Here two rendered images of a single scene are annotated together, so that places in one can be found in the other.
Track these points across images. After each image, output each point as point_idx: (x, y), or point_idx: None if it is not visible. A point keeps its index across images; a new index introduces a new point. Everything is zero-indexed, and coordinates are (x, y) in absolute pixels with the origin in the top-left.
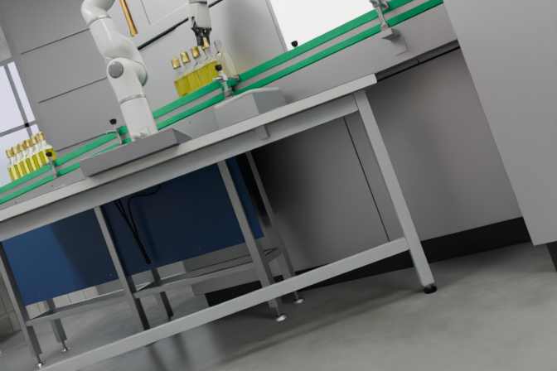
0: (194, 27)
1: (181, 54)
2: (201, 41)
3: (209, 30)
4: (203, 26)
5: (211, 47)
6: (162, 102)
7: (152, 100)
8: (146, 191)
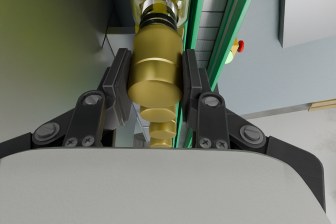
0: (295, 159)
1: (176, 132)
2: (201, 70)
3: (42, 142)
4: (184, 149)
5: (22, 110)
6: (119, 132)
7: (121, 144)
8: None
